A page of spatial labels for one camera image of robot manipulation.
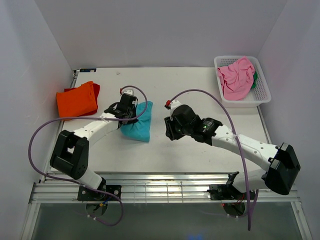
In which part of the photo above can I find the turquoise t shirt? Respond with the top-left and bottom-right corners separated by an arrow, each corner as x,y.
120,101 -> 153,143

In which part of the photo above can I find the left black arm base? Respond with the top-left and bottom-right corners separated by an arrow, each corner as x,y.
76,185 -> 122,202

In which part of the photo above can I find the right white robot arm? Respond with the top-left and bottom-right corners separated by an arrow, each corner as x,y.
164,101 -> 301,200

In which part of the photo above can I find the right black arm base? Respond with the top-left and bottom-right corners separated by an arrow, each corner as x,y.
207,184 -> 247,200

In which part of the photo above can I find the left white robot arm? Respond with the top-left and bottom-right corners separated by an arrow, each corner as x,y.
50,89 -> 138,200

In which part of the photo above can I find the folded red t shirt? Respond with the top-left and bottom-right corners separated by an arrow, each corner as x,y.
64,83 -> 100,117

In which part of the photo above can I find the blue table label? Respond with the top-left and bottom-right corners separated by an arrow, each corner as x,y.
79,68 -> 97,73

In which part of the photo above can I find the folded orange t shirt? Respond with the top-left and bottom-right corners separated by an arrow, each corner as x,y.
56,81 -> 100,118

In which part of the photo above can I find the pink t shirt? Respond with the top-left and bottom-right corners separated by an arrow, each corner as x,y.
217,56 -> 256,101

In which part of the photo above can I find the white plastic basket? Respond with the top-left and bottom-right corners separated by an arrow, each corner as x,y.
214,55 -> 271,108

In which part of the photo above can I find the green t shirt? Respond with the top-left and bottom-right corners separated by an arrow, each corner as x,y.
251,72 -> 258,89

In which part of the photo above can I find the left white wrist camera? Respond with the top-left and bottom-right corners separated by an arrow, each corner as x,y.
120,88 -> 135,96

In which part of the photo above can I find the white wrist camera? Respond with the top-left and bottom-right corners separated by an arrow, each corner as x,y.
164,100 -> 182,117
120,88 -> 135,96

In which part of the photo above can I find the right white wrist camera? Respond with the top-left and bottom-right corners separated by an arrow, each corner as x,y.
164,100 -> 182,117

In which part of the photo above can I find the aluminium front rail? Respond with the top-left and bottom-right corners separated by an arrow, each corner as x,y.
29,172 -> 301,205

